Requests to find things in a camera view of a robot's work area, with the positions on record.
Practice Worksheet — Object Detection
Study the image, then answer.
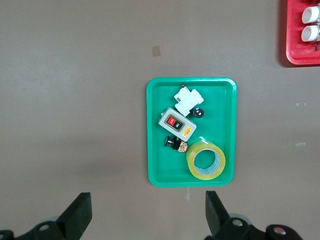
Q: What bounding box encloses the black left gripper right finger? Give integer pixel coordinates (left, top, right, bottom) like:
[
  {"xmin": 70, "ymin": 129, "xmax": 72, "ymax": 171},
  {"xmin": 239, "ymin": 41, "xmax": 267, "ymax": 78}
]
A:
[{"xmin": 203, "ymin": 191, "xmax": 305, "ymax": 240}]

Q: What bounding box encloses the white circuit breaker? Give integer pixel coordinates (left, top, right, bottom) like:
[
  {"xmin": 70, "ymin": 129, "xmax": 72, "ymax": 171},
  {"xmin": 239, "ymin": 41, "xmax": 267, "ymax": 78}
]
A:
[{"xmin": 173, "ymin": 84, "xmax": 205, "ymax": 118}]

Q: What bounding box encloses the white capped metal pipe fitting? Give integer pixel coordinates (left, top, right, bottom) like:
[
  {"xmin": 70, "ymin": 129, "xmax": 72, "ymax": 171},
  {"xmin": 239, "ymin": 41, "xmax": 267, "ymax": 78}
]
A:
[
  {"xmin": 301, "ymin": 5, "xmax": 320, "ymax": 25},
  {"xmin": 300, "ymin": 24, "xmax": 320, "ymax": 43}
]

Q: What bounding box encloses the green plastic tray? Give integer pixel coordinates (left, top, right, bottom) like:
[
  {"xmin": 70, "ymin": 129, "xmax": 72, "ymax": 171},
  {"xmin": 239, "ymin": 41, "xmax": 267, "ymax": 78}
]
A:
[{"xmin": 146, "ymin": 76, "xmax": 238, "ymax": 188}]

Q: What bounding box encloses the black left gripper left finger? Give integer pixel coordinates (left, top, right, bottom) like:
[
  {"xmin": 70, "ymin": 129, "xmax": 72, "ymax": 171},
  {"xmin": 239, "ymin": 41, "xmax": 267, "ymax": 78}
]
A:
[{"xmin": 0, "ymin": 191, "xmax": 93, "ymax": 240}]

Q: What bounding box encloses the yellow packing tape roll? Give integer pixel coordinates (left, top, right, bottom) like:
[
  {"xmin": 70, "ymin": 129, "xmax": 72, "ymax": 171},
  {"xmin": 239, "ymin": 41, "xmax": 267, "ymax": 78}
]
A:
[{"xmin": 185, "ymin": 136, "xmax": 227, "ymax": 181}]

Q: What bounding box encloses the round black buzzer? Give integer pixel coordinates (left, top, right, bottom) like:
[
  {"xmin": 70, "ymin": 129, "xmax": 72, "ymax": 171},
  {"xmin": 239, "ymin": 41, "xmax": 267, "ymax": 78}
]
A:
[{"xmin": 191, "ymin": 106, "xmax": 206, "ymax": 119}]

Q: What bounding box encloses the grey on-off switch box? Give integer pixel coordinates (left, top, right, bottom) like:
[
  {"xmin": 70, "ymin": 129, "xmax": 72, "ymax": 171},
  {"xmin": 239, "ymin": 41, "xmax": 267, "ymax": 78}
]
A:
[{"xmin": 157, "ymin": 106, "xmax": 198, "ymax": 142}]

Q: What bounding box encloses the wide red plastic tray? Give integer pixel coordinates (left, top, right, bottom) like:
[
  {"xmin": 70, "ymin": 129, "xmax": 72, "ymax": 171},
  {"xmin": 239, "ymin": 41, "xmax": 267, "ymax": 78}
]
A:
[{"xmin": 285, "ymin": 0, "xmax": 320, "ymax": 66}]

